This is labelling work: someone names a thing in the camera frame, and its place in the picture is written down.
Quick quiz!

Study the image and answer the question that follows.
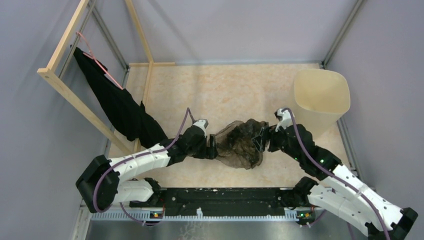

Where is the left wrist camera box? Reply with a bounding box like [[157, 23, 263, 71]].
[[192, 119, 209, 136]]

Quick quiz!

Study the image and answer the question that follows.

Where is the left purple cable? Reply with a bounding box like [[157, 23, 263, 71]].
[[92, 107, 196, 227]]

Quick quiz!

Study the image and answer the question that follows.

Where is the black hanging shirt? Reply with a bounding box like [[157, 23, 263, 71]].
[[73, 47, 168, 148]]

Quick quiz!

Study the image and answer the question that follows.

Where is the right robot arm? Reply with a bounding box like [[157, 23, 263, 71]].
[[252, 124, 418, 240]]

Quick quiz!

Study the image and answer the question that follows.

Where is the pink clothes hanger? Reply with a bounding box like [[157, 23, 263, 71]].
[[75, 31, 124, 90]]

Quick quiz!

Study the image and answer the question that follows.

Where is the aluminium frame rail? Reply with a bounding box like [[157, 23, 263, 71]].
[[90, 202, 325, 226]]

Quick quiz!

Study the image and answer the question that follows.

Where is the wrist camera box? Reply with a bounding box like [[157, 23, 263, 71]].
[[192, 119, 209, 136], [274, 108, 293, 132]]

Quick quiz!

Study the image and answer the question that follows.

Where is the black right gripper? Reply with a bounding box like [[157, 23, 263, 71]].
[[251, 120, 302, 162]]

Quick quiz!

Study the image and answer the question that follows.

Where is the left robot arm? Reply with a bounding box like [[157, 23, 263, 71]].
[[75, 124, 218, 213]]

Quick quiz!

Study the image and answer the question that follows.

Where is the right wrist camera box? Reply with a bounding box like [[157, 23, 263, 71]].
[[274, 108, 293, 132]]

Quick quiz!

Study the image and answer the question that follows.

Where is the beige plastic trash bin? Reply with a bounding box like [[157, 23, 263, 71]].
[[287, 69, 351, 138]]

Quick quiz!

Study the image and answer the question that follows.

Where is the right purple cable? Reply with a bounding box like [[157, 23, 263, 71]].
[[281, 107, 392, 240]]

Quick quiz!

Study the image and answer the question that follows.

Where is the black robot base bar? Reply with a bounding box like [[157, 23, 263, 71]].
[[129, 187, 318, 219]]

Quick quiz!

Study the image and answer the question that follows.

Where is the purple cable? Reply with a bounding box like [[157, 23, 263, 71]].
[[92, 107, 196, 227], [281, 107, 392, 240]]

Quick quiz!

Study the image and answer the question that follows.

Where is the wooden clothes rack frame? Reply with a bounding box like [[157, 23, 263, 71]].
[[37, 0, 176, 155]]

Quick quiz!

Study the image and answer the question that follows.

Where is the dark translucent trash bag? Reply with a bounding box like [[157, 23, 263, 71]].
[[215, 118, 269, 170]]

